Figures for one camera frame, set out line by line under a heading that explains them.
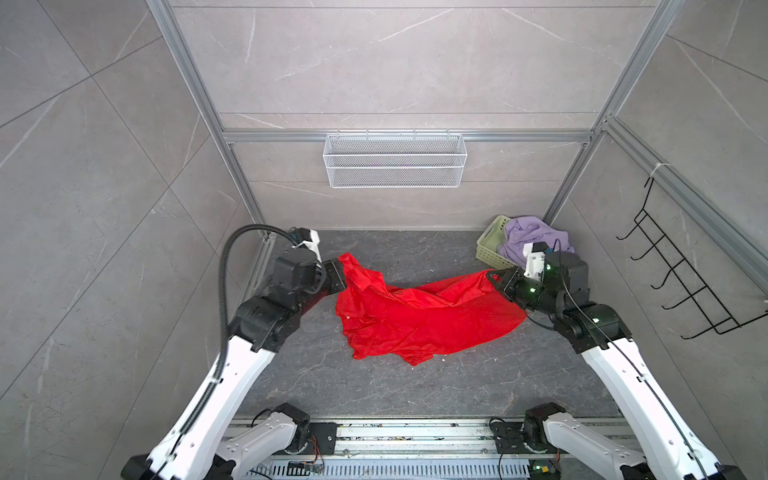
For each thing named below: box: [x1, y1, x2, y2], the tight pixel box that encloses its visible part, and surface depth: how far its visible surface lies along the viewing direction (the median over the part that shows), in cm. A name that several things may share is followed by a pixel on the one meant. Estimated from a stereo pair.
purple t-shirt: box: [497, 216, 575, 268], surface depth 106 cm
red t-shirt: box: [335, 253, 527, 367], surface depth 89 cm
